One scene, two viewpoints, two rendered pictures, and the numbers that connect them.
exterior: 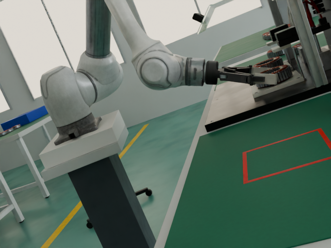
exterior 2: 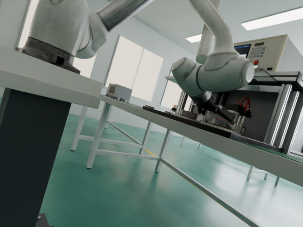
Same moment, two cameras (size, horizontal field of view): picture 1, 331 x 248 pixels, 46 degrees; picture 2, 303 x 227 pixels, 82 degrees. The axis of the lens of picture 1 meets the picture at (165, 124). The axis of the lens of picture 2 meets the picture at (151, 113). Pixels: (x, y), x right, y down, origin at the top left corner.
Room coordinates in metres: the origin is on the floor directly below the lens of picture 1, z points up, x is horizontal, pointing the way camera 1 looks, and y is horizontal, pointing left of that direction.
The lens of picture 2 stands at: (0.87, 0.55, 0.77)
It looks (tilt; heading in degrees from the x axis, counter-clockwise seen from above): 1 degrees down; 311
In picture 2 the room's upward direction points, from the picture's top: 17 degrees clockwise
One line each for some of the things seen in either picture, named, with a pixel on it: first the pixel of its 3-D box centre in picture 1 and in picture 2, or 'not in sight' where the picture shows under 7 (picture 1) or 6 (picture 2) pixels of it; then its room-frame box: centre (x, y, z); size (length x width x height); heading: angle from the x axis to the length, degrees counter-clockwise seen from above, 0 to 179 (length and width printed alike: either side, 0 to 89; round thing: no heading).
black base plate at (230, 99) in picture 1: (278, 80); (202, 126); (1.30, -0.41, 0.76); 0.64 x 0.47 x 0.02; 165
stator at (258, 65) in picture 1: (267, 66); (188, 114); (1.42, -0.43, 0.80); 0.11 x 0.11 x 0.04
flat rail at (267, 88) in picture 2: not in sight; (225, 86); (1.28, -0.49, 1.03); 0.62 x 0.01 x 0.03; 165
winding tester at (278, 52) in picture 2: not in sight; (254, 69); (1.21, -0.70, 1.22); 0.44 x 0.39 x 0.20; 165
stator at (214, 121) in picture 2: (273, 76); (221, 123); (1.19, -0.36, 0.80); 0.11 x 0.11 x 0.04
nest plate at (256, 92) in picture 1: (275, 83); (220, 128); (1.19, -0.36, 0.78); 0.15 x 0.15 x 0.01; 75
